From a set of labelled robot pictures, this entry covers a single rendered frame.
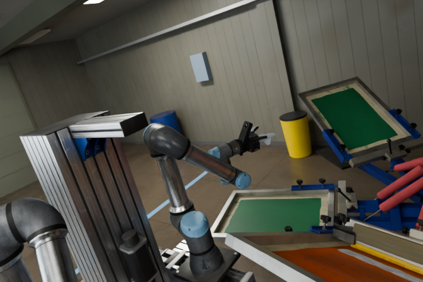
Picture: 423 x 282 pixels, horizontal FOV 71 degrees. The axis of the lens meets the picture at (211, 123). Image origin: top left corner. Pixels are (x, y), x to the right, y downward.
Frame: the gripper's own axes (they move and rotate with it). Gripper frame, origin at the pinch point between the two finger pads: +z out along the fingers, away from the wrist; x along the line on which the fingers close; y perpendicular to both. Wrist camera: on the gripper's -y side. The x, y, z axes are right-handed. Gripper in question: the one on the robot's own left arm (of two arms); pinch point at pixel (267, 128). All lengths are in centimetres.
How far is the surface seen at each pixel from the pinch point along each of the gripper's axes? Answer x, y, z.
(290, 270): 71, 3, -50
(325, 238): 45, 36, -10
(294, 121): -228, 132, 222
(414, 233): 61, 44, 26
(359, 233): 53, 34, 0
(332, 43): -212, 24, 298
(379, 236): 61, 31, 3
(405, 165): 25, 49, 81
